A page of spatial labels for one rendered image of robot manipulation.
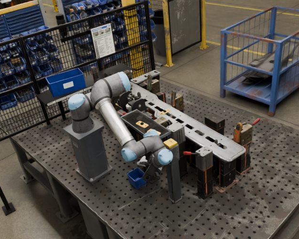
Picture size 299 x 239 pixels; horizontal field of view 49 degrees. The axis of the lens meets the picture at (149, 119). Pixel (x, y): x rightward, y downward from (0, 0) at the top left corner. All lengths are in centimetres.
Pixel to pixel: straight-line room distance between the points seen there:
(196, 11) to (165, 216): 441
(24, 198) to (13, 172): 49
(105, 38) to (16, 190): 181
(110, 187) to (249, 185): 94
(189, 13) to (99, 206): 424
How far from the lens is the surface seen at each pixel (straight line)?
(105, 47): 324
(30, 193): 366
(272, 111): 427
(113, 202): 229
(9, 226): 343
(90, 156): 233
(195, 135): 223
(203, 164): 202
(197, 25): 609
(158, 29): 593
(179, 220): 211
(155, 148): 170
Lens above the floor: 232
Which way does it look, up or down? 33 degrees down
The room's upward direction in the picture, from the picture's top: 7 degrees counter-clockwise
